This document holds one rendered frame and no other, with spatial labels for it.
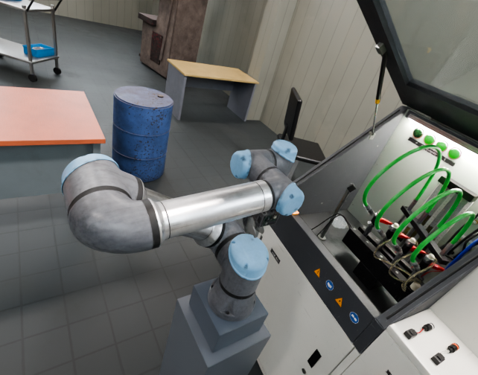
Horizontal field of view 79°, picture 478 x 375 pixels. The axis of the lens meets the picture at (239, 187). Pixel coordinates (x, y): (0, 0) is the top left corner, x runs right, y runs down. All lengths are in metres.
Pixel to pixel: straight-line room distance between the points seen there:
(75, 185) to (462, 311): 1.16
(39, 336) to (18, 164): 0.93
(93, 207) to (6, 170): 1.55
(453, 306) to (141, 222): 1.04
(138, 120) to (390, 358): 2.25
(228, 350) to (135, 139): 2.02
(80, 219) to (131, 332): 1.41
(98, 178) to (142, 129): 2.03
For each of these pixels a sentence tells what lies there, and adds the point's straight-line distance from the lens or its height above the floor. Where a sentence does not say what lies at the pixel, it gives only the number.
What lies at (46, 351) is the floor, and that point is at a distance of 1.93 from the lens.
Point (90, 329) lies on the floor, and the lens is 1.95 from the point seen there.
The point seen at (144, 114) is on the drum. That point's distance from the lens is 2.57.
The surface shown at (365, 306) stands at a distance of 1.14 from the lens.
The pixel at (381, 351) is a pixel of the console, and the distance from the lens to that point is 1.16.
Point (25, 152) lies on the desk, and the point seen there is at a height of 0.66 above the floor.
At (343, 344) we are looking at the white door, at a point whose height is 0.75.
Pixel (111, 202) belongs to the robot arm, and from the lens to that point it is 0.56.
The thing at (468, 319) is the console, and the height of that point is 1.04.
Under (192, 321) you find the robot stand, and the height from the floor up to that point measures 0.80.
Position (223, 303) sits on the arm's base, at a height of 0.95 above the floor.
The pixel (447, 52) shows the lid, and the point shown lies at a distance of 1.16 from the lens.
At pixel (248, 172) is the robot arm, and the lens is 0.75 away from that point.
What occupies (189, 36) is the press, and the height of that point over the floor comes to 0.81.
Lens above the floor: 1.69
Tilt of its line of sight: 33 degrees down
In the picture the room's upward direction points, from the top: 18 degrees clockwise
